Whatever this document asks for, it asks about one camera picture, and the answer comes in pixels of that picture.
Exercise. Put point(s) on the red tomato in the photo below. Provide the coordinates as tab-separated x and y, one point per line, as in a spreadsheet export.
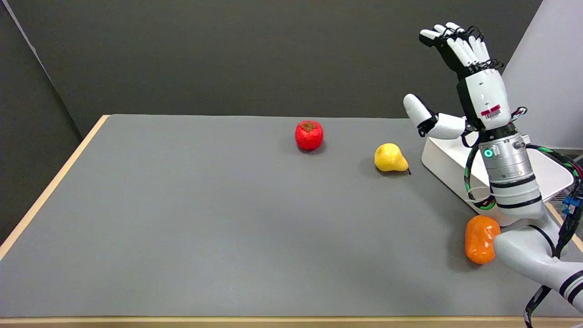
309	135

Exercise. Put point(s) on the white plastic bin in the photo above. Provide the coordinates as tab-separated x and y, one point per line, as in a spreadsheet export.
448	161

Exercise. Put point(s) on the yellow pear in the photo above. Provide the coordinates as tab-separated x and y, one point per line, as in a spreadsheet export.
390	158

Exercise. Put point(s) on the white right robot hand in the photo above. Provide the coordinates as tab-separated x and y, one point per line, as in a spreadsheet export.
485	93

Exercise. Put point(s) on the orange fruit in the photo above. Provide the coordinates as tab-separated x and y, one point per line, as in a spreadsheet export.
480	239

